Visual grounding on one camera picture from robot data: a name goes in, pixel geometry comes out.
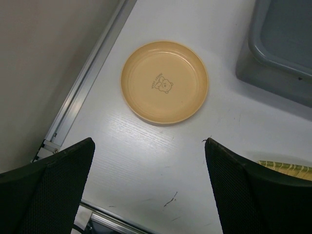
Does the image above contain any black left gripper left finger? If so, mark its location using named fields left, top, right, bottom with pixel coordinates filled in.
left=0, top=137, right=95, bottom=234

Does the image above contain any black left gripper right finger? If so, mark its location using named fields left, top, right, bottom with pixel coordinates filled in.
left=205, top=138, right=312, bottom=234

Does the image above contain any woven bamboo basket tray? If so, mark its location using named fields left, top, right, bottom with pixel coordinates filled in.
left=257, top=160, right=312, bottom=181

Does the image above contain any yellow bear plate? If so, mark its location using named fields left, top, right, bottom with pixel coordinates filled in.
left=120, top=40, right=209, bottom=125

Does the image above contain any grey plastic bin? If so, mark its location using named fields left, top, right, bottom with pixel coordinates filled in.
left=235, top=0, right=312, bottom=107

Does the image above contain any aluminium table edge rail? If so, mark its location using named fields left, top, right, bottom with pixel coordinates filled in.
left=30, top=0, right=136, bottom=163

